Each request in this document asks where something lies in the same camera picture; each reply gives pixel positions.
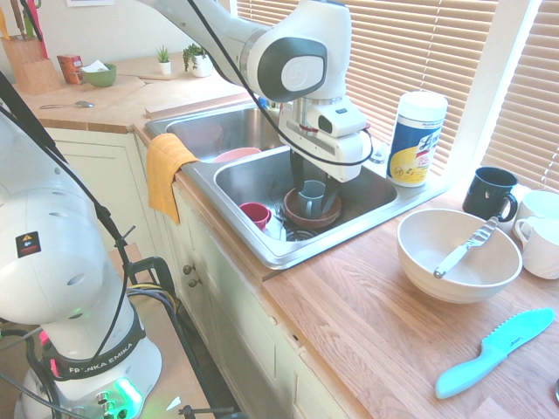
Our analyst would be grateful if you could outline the gray mug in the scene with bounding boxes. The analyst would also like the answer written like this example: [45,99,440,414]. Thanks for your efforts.
[298,180,328,218]

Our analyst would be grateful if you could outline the window blind beside counter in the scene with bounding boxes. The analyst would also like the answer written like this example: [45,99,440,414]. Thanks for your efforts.
[480,0,559,194]

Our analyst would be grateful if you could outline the long metal spoon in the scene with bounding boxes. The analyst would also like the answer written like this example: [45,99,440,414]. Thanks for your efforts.
[38,100,95,111]

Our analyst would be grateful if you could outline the sink drain strainer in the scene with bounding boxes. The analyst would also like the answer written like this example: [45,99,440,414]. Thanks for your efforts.
[286,226,318,243]

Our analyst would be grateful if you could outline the red cardboard box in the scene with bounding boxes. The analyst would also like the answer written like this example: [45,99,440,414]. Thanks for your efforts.
[56,54,86,86]

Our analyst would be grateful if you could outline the pink bowl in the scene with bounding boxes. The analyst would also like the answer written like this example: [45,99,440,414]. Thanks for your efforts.
[212,148,262,165]

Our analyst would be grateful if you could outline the wide window blind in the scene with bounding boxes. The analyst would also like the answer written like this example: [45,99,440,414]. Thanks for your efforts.
[235,0,500,175]

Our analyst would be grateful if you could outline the beige bowl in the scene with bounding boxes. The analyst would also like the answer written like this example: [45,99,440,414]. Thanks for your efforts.
[397,209,524,305]

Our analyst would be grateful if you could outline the stainless steel double sink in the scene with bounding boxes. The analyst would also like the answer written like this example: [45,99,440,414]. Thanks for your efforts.
[144,102,414,270]

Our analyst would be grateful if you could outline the brown bowl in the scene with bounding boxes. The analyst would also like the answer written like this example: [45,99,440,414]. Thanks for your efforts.
[283,187,343,228]

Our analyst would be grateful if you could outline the small upright potted plant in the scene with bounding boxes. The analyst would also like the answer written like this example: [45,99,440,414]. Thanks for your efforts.
[155,45,173,76]

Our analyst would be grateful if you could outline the black mug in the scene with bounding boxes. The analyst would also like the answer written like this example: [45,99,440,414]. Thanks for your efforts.
[462,167,520,223]

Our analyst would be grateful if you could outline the wooden knife block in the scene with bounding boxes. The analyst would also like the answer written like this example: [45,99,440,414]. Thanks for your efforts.
[0,34,61,95]

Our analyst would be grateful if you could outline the yellow dish towel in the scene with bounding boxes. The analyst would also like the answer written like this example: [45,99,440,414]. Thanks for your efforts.
[146,133,200,226]

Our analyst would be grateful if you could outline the red cup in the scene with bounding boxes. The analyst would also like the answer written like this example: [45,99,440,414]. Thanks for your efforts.
[238,202,273,231]

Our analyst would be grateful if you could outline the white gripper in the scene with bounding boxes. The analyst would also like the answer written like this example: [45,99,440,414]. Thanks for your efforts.
[278,104,374,213]

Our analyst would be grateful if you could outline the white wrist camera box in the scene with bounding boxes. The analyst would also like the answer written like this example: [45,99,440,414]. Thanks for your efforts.
[317,102,367,138]

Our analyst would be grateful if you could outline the cream kitchen cabinet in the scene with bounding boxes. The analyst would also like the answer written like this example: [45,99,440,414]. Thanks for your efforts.
[43,126,350,419]

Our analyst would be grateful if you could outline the trailing potted plant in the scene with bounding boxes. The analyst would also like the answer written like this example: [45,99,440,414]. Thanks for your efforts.
[182,42,214,79]

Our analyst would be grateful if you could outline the green bowl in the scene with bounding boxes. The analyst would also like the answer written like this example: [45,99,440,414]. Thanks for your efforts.
[80,63,118,89]

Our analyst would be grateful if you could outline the white mug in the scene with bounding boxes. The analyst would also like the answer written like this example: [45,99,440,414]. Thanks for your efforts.
[517,190,559,222]
[514,216,559,279]

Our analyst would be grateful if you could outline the disinfecting wipes canister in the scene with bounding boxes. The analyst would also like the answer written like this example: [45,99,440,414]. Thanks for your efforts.
[386,91,450,189]

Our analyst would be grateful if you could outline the green table clamp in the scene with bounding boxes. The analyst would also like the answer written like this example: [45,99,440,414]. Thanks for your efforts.
[125,256,178,309]

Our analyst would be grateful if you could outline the teal plastic knife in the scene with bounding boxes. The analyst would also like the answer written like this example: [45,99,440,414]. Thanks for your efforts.
[434,307,556,400]

